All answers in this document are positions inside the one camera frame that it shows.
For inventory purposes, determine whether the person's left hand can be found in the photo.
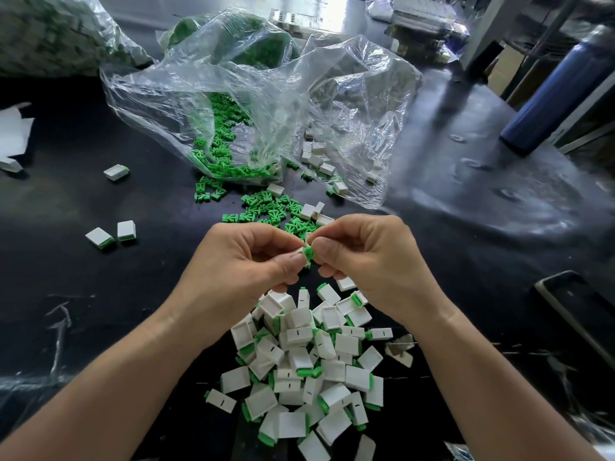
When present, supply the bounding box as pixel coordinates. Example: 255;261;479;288
163;222;313;346

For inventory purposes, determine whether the person's right hand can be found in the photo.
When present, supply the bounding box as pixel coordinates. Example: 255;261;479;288
307;214;455;325

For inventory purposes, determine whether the pile of assembled white-green pieces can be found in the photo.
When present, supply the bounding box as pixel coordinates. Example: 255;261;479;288
219;276;395;461

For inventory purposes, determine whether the pile of green clips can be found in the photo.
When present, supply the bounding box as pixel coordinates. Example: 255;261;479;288
190;93;352;241

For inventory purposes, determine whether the person's right forearm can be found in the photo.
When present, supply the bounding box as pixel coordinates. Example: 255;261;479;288
408;295;605;461

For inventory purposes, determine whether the person's left forearm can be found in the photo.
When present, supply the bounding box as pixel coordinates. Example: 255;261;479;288
0;312;217;461

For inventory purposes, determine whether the empty white shell right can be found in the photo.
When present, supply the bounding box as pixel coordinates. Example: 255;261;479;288
385;334;416;369

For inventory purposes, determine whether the clear plastic bag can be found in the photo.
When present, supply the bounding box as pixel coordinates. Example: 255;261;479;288
100;9;424;209

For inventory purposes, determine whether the black smartphone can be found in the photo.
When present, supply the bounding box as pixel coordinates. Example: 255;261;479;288
533;270;615;371

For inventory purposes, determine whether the brown cardboard box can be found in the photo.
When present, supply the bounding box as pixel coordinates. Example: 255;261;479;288
487;47;530;100

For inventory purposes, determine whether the plastic bag full of green pieces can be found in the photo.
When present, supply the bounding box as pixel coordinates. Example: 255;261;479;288
158;12;294;71

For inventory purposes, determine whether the blue cylinder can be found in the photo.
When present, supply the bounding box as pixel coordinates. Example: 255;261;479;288
500;26;615;158

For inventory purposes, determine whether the grey machine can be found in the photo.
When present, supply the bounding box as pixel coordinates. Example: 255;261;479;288
386;0;472;63

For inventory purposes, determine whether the white component box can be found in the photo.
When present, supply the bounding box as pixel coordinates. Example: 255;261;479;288
269;8;330;33

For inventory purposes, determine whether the white paper sheet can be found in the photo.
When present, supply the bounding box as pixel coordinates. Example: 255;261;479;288
0;105;35;159

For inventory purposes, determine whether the large bag of assembled pieces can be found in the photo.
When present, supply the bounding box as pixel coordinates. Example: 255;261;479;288
0;0;153;77

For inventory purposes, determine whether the white metal frame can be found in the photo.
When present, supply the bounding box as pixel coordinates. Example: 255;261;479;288
461;0;615;97

